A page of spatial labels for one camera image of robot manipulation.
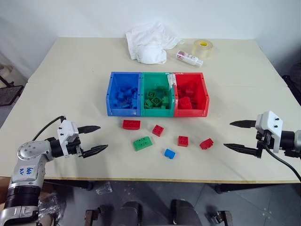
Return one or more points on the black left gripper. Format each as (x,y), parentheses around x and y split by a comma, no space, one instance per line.
(75,148)

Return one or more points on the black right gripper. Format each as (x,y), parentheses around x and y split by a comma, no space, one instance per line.
(263,143)

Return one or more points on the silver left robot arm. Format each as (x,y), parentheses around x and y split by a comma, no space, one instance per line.
(28,153)

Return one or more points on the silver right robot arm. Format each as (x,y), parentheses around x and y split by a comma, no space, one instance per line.
(292,142)

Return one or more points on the red sloped building block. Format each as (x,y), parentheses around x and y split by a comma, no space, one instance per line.
(206,143)

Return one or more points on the long red building block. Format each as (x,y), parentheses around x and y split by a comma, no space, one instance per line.
(131,125)

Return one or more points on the blue plastic bin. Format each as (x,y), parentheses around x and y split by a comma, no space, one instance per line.
(111,94)

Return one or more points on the clear plastic bag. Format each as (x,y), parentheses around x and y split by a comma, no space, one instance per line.
(104,188)

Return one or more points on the long green building block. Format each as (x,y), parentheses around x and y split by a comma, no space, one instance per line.
(143,143)

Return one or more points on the red plastic bin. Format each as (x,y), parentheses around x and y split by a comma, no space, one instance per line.
(202,94)

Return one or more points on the small red building block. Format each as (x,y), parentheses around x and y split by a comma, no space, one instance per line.
(183,141)
(158,130)

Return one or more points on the green square building block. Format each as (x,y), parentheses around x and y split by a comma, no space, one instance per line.
(151,94)
(166,100)
(156,101)
(148,103)

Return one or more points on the large red building block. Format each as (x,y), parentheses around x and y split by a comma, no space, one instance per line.
(184,103)

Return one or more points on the green plastic bin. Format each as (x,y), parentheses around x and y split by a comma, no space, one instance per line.
(156,112)

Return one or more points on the dark chair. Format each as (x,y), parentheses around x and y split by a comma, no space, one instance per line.
(294,82)

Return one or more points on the small blue building block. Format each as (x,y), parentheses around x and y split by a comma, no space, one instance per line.
(169,154)

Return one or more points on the crumpled clear plastic wrap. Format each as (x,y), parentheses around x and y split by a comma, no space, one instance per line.
(50,207)

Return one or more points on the dark rounded shape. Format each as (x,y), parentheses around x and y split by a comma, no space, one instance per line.
(184,213)
(131,214)

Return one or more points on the clear tape strip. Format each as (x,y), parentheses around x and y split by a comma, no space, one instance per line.
(171,81)

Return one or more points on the black metal stool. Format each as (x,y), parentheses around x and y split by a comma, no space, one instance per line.
(9,93)

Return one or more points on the small white spray bottle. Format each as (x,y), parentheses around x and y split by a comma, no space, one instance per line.
(188,57)

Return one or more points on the clear tape roll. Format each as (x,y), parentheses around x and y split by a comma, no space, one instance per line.
(203,48)

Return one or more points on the white crumpled cloth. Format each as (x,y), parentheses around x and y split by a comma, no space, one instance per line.
(150,44)

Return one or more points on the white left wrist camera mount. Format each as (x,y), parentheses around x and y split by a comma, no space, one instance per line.
(68,131)

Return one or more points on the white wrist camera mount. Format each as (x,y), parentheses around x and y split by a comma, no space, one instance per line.
(68,131)
(270,126)

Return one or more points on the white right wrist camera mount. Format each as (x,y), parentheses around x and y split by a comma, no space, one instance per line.
(270,126)

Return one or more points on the black table frame bar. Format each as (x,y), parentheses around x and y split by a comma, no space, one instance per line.
(244,187)

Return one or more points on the brown caster bracket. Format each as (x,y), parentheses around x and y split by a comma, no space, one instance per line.
(94,214)
(219,217)

